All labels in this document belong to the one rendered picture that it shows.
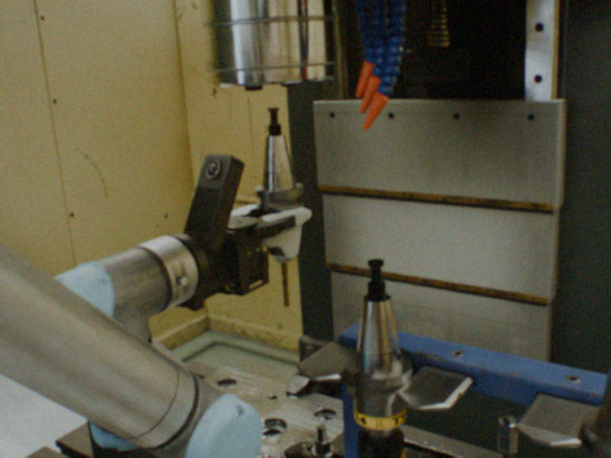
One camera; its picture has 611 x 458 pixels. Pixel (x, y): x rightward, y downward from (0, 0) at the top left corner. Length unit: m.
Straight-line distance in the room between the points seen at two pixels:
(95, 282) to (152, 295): 0.06
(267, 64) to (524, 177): 0.55
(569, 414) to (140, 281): 0.41
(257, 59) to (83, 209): 1.20
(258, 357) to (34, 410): 0.75
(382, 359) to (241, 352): 1.58
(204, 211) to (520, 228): 0.62
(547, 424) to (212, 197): 0.42
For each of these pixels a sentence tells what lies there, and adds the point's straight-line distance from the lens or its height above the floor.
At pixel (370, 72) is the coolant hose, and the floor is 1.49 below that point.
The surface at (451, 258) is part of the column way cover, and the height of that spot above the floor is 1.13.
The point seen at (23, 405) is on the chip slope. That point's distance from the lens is 1.70.
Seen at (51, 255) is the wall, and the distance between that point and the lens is 1.87.
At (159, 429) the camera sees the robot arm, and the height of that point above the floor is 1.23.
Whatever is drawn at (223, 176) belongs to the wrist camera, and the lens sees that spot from 0.76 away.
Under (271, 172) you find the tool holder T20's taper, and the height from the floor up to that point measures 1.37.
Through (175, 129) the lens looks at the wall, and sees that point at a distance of 2.11.
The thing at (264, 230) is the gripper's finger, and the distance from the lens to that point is 0.78.
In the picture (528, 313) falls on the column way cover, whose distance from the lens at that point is 1.25.
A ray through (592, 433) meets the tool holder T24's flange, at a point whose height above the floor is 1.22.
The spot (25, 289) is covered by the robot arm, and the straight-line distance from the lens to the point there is 0.47.
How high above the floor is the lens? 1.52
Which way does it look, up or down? 15 degrees down
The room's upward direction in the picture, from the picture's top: 4 degrees counter-clockwise
